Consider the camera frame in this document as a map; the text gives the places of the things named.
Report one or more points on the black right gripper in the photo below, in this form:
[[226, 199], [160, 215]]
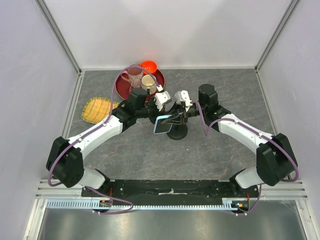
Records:
[[176, 119]]

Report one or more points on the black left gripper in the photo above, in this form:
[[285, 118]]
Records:
[[157, 113]]

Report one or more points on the smartphone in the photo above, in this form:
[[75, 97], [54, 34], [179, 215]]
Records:
[[162, 124]]

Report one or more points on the black phone stand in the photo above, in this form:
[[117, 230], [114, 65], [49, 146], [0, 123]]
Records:
[[178, 132]]

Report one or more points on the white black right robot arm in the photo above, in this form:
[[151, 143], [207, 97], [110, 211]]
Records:
[[275, 159]]

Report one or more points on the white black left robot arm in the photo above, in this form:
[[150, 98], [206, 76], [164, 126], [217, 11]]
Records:
[[66, 158]]

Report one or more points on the cream ceramic mug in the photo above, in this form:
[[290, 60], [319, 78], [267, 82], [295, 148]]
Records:
[[148, 83]]

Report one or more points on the round red tray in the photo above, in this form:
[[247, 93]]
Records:
[[123, 87]]

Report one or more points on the pink floral mug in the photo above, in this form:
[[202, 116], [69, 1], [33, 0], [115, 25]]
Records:
[[133, 75]]

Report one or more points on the orange bowl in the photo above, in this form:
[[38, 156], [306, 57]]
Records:
[[149, 65]]

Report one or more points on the yellow bamboo tray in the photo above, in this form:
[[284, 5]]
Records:
[[96, 109]]

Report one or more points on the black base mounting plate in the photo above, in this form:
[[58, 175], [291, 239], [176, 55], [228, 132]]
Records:
[[152, 192]]

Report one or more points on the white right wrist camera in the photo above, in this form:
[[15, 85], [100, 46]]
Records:
[[183, 97]]

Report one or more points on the slotted grey cable duct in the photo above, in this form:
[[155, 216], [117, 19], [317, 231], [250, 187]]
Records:
[[98, 204]]

